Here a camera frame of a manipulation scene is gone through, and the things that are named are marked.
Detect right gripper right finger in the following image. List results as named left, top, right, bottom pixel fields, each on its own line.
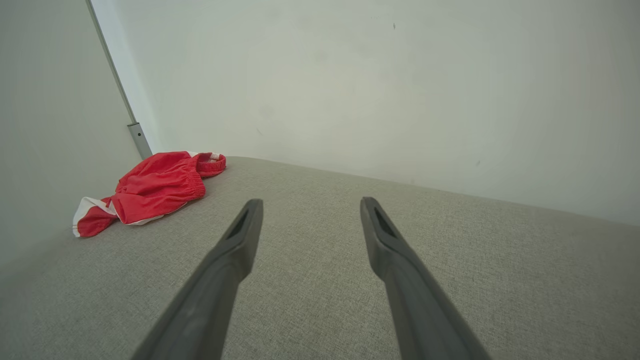
left=360, top=196, right=493, bottom=360

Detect grey metal pole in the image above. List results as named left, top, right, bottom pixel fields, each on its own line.
left=85, top=0, right=153, bottom=160

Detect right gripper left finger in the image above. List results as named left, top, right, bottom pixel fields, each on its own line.
left=131, top=198, right=264, bottom=360

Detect red shorts with white stripes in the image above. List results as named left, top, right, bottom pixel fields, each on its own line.
left=72, top=151, right=227, bottom=238

